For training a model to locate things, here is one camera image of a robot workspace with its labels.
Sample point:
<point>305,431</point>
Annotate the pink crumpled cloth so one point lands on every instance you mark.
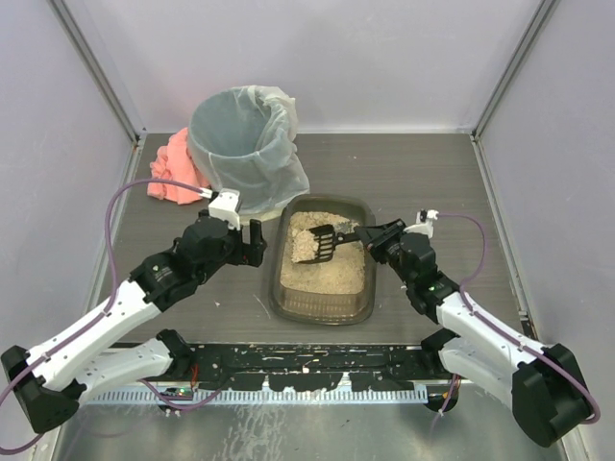
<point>174,163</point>

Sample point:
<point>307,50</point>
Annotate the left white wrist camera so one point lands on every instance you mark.
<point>224,205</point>

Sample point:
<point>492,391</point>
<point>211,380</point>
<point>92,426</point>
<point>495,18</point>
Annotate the dark translucent litter box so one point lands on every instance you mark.
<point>338,292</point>

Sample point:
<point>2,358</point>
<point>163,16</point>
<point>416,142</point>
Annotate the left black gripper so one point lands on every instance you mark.
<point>248,247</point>

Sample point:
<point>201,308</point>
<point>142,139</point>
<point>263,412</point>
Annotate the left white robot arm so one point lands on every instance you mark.
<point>53,379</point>

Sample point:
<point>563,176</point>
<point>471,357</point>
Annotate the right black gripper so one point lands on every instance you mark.
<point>382,238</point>

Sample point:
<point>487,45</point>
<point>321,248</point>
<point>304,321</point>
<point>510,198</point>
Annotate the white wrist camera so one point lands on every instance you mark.
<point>224,205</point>
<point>424,224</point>

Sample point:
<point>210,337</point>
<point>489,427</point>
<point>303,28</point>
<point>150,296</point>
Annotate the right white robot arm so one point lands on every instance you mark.
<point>541,385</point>

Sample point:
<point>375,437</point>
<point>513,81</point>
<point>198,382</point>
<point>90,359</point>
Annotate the black slotted litter scoop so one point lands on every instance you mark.
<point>317,245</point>

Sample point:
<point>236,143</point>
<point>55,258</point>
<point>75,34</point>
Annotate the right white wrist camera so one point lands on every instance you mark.
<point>424,224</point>

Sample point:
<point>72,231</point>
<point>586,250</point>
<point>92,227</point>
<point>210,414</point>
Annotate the white slotted cable duct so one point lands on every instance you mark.
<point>140,395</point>

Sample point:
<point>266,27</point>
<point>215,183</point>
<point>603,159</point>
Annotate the left aluminium frame post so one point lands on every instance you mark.
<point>93,66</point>

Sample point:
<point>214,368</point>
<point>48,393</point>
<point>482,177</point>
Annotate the bin with plastic liner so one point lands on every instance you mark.
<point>243,138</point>

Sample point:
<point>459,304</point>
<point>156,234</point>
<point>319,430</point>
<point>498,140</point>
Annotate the right aluminium frame post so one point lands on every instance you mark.
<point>538,21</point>

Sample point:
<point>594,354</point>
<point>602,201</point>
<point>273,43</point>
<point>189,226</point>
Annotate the aluminium frame post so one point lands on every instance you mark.
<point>538,21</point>
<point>93,66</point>

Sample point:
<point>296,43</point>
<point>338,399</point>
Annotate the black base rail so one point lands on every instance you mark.
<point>309,367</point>

